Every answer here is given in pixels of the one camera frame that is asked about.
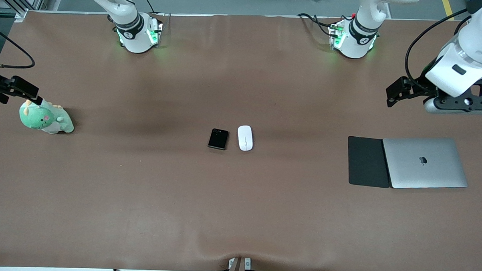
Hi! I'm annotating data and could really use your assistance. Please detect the white computer mouse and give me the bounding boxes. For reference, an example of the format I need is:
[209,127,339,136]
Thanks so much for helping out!
[237,125,254,152]

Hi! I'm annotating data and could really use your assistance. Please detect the black phone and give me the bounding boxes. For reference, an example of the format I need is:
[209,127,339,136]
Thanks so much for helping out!
[208,128,230,151]

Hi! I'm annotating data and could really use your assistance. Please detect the black mouse pad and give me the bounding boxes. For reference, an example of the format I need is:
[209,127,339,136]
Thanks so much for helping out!
[346,135,393,188]

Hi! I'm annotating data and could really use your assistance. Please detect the green dinosaur plush toy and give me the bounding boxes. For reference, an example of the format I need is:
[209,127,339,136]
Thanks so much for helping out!
[18,98,76,135]

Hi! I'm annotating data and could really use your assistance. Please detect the silver closed laptop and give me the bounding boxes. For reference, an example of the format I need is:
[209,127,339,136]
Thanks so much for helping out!
[381,135,470,191]

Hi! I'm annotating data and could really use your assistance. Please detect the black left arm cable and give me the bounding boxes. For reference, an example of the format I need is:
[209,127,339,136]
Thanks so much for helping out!
[404,7,470,94]

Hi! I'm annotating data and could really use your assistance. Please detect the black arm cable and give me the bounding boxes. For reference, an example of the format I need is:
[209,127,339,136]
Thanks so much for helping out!
[0,23,37,70]
[404,7,470,94]

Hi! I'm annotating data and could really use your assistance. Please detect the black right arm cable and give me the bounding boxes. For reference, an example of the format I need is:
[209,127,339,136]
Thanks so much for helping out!
[0,23,37,70]

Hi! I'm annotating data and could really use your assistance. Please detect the aluminium frame profile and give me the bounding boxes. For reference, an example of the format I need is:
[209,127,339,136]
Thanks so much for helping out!
[0,0,50,24]

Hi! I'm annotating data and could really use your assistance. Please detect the black left base cables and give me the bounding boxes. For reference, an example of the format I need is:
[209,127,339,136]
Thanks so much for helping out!
[296,12,338,37]

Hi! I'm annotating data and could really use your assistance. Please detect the black right base cable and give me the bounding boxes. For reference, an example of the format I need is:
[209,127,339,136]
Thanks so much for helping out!
[139,0,158,15]

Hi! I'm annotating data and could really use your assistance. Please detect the metal table edge bracket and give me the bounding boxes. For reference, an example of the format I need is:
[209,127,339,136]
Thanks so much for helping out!
[228,256,252,271]

